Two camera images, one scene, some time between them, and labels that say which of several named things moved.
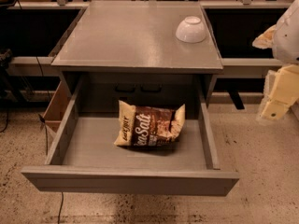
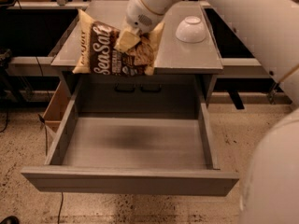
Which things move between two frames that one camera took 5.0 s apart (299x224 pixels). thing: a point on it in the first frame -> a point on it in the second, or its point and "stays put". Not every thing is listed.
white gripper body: x=287 y=37 -> x=139 y=13
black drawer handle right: x=150 y=91 stays put
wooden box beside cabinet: x=57 y=108 stays put
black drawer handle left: x=125 y=91 stays put
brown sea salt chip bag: x=145 y=125 -> x=95 y=51
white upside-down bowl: x=191 y=30 stays put
